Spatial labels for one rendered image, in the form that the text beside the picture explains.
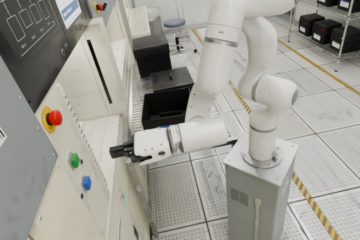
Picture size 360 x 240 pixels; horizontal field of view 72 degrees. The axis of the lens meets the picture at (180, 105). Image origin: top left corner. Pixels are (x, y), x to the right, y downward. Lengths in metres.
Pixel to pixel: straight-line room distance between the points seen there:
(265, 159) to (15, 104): 1.01
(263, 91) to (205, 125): 0.37
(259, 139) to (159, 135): 0.56
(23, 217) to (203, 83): 0.47
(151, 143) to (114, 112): 0.84
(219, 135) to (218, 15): 0.31
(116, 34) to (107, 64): 1.48
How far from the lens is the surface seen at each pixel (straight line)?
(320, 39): 4.06
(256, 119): 1.08
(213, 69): 0.64
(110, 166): 1.19
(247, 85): 1.01
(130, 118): 1.64
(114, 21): 2.78
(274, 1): 0.74
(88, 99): 1.48
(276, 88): 0.98
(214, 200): 2.03
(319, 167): 2.34
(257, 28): 0.86
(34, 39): 0.73
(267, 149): 1.18
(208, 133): 0.68
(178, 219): 1.97
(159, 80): 1.78
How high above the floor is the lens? 1.67
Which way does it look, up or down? 34 degrees down
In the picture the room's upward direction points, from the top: 10 degrees counter-clockwise
